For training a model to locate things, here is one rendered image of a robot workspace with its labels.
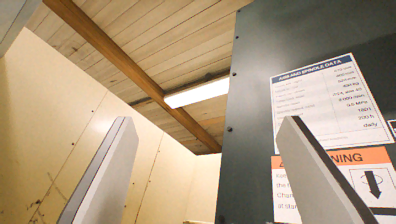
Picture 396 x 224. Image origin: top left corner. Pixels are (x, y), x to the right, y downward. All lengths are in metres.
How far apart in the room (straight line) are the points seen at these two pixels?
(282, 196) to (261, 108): 0.19
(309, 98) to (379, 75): 0.11
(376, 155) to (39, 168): 1.14
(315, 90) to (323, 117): 0.06
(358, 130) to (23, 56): 1.25
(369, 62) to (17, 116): 1.20
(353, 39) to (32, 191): 1.22
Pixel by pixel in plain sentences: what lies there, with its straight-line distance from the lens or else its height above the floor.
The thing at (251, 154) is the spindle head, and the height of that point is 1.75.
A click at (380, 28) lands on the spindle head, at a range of 0.54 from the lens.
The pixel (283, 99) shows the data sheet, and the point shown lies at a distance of 0.44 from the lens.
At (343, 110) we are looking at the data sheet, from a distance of 0.40.
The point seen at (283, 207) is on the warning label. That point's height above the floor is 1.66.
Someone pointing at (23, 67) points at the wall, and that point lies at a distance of 1.21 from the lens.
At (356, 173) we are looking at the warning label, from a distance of 0.35.
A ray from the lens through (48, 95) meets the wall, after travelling 1.19.
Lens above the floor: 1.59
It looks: 35 degrees up
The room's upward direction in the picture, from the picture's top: 12 degrees clockwise
